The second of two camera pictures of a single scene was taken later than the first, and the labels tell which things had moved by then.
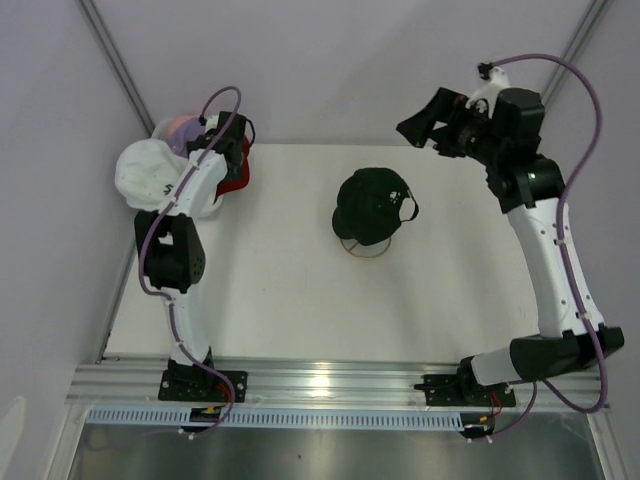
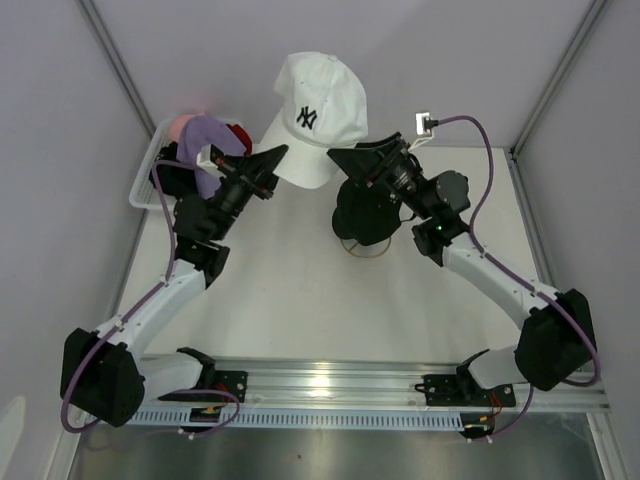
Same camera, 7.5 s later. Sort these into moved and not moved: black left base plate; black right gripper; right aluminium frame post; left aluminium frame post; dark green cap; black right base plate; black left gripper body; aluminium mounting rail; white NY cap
Moved: black right gripper; white NY cap; black left gripper body
Not moved: aluminium mounting rail; left aluminium frame post; black right base plate; right aluminium frame post; black left base plate; dark green cap
